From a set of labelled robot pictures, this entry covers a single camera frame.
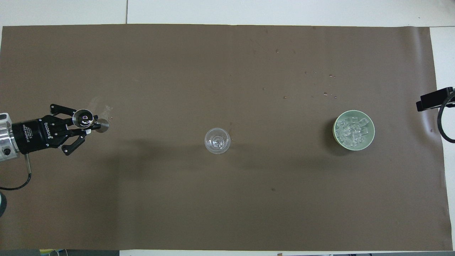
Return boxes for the clear ice cubes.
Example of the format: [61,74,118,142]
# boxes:
[336,116,370,146]

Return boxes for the clear wine glass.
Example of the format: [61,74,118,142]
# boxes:
[204,127,231,155]

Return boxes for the light green bowl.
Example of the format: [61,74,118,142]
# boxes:
[332,110,376,151]

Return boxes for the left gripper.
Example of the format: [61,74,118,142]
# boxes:
[11,103,100,157]

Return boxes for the metal jigger cup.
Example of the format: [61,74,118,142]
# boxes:
[72,97,113,134]

